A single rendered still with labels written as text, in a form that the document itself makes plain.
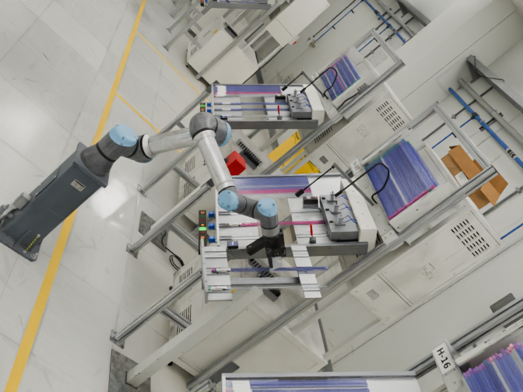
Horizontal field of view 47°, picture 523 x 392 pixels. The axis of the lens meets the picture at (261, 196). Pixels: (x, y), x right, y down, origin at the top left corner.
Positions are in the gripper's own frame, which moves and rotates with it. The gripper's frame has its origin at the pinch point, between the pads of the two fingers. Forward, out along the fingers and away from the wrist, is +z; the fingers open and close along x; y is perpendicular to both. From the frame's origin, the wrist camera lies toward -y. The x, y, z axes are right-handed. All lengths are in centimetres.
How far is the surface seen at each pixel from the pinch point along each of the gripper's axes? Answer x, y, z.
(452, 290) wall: 102, 134, 144
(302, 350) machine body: 17, 12, 75
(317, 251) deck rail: 20.2, 24.2, 12.6
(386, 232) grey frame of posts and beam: 19, 57, 7
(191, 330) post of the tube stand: -1.1, -39.3, 27.6
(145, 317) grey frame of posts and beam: 19, -62, 34
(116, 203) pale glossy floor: 130, -84, 40
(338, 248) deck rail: 19.7, 34.6, 12.6
